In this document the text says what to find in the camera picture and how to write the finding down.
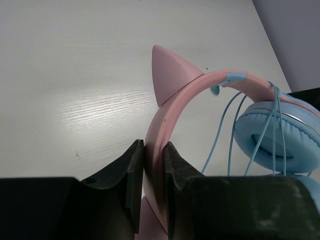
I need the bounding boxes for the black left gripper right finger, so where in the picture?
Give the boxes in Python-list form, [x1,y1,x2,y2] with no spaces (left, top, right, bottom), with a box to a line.
[163,143,320,240]

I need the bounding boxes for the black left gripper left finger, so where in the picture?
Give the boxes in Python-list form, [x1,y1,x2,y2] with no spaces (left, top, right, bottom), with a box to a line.
[0,140,144,240]

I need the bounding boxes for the pink blue cat-ear headphones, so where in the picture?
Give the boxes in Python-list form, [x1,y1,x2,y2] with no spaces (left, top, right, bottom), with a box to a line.
[143,45,320,240]

